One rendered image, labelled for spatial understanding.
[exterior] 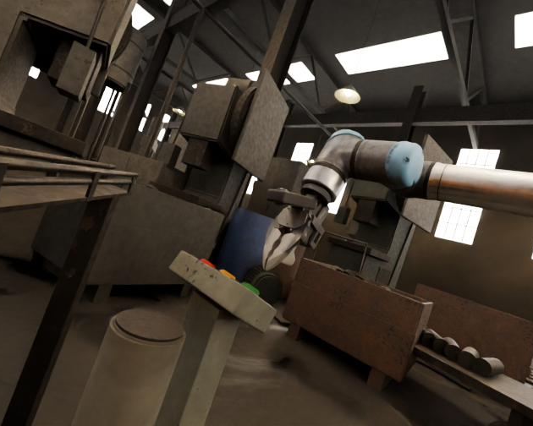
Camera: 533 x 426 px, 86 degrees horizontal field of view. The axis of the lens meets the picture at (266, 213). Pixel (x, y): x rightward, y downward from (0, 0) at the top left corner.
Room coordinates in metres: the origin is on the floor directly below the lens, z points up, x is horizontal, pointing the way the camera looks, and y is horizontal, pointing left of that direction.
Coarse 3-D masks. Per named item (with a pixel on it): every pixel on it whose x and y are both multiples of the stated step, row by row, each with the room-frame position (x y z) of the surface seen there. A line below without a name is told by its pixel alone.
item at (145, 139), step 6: (156, 120) 7.96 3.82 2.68; (162, 120) 8.09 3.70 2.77; (150, 126) 8.01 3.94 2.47; (162, 126) 8.16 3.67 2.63; (150, 132) 7.96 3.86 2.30; (144, 138) 7.68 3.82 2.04; (150, 138) 7.72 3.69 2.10; (156, 138) 8.05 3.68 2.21; (144, 144) 7.70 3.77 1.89; (156, 144) 8.10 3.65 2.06; (144, 150) 7.72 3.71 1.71; (150, 156) 8.39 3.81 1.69
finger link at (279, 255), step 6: (288, 234) 0.59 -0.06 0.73; (282, 240) 0.59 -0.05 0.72; (288, 240) 0.58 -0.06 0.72; (282, 246) 0.58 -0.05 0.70; (276, 252) 0.58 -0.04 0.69; (282, 252) 0.57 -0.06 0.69; (270, 258) 0.58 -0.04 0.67; (276, 258) 0.57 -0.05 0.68; (282, 258) 0.58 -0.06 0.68; (288, 258) 0.60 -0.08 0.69; (294, 258) 0.61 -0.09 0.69; (270, 264) 0.58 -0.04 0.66; (276, 264) 0.58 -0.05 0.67; (288, 264) 0.60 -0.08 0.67
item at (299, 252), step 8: (296, 248) 3.47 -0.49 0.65; (304, 248) 3.59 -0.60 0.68; (296, 256) 3.50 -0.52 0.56; (280, 264) 3.43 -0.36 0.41; (296, 264) 3.53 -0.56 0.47; (280, 272) 3.44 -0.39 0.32; (288, 272) 3.48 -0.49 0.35; (296, 272) 3.60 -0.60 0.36; (280, 280) 3.44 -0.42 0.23; (288, 280) 3.50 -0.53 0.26; (288, 288) 3.54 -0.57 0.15
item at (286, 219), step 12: (300, 192) 0.66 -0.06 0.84; (312, 192) 0.63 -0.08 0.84; (324, 192) 0.61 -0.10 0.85; (324, 204) 0.65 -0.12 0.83; (288, 216) 0.61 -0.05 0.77; (300, 216) 0.59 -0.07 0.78; (312, 216) 0.60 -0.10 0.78; (324, 216) 0.66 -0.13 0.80; (288, 228) 0.60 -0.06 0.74; (312, 228) 0.63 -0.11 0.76; (312, 240) 0.62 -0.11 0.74
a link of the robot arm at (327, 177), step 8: (312, 168) 0.64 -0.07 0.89; (320, 168) 0.62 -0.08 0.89; (328, 168) 0.62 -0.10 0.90; (312, 176) 0.62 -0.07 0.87; (320, 176) 0.61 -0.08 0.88; (328, 176) 0.61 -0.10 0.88; (336, 176) 0.62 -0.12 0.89; (304, 184) 0.65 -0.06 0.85; (320, 184) 0.61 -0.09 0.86; (328, 184) 0.61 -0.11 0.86; (336, 184) 0.62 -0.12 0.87; (328, 192) 0.62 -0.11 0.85; (336, 192) 0.62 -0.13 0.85
